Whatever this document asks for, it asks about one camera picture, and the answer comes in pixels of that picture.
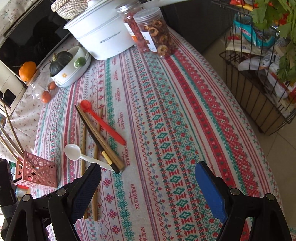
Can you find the red plastic spoon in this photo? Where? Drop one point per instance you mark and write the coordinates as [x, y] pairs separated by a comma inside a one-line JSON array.
[[104, 126]]

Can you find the cream air fryer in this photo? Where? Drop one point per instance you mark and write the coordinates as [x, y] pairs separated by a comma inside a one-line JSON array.
[[11, 81]]

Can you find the black chopstick with yellow band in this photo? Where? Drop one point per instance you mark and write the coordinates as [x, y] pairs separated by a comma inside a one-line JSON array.
[[97, 143]]

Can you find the bamboo chopstick with green print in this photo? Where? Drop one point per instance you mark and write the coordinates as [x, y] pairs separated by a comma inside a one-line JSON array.
[[8, 144]]

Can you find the white electric cooking pot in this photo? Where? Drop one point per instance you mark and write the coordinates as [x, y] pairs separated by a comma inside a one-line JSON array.
[[99, 30]]

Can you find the white plastic spoon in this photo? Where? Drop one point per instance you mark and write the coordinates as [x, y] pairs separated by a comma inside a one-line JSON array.
[[71, 151]]

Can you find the glass jar with wooden lid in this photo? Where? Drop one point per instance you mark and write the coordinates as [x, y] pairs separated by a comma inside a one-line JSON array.
[[38, 88]]

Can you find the pink perforated utensil holder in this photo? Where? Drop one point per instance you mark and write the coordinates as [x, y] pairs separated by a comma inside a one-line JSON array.
[[39, 169]]

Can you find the white plastic bag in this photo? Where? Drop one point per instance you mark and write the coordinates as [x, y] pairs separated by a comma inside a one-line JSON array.
[[249, 63]]

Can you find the grey refrigerator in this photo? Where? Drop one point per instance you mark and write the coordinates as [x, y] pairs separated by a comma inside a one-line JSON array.
[[196, 25]]

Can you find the jar of dried fruit rings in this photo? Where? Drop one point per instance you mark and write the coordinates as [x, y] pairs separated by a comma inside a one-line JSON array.
[[157, 32]]

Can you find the bunch of leafy greens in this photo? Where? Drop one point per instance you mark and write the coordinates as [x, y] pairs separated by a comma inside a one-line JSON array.
[[266, 9]]

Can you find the large orange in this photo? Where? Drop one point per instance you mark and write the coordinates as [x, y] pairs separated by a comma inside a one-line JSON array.
[[27, 71]]

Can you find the jar of red dried fruit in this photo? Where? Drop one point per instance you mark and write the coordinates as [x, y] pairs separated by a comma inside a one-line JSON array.
[[131, 25]]

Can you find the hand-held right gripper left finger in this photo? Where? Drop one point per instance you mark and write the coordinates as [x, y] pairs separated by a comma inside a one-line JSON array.
[[85, 192]]

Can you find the dark green squash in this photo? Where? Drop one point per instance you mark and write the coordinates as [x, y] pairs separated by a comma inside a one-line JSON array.
[[60, 63]]

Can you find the small orange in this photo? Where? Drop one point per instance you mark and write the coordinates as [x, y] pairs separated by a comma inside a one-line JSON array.
[[52, 85], [45, 96]]

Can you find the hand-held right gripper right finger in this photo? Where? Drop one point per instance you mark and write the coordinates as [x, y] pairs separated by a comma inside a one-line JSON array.
[[210, 185]]

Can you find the white small-flower print cloth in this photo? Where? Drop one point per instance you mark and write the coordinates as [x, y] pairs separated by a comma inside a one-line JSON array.
[[27, 115]]

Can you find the teal snack packet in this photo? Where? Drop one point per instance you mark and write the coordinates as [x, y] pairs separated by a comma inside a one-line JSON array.
[[245, 32]]

